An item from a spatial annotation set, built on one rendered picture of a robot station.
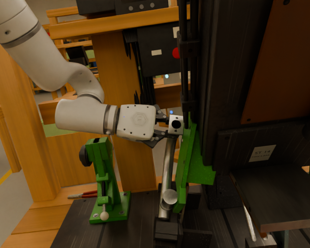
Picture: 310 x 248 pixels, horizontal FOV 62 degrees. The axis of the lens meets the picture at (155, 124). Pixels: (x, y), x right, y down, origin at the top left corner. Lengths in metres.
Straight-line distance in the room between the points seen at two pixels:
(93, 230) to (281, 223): 0.60
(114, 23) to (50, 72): 0.28
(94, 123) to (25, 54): 0.23
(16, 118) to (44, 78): 0.50
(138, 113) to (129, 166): 0.39
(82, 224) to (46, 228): 0.15
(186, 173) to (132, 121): 0.20
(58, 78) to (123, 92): 0.38
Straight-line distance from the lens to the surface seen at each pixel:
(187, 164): 0.62
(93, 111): 0.69
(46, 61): 0.60
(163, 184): 0.78
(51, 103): 1.13
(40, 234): 1.05
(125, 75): 0.94
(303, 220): 0.55
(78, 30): 0.84
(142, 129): 0.68
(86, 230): 0.94
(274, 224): 0.53
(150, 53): 0.82
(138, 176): 1.07
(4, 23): 0.58
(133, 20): 0.81
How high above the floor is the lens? 1.47
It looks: 19 degrees down
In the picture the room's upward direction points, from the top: 8 degrees counter-clockwise
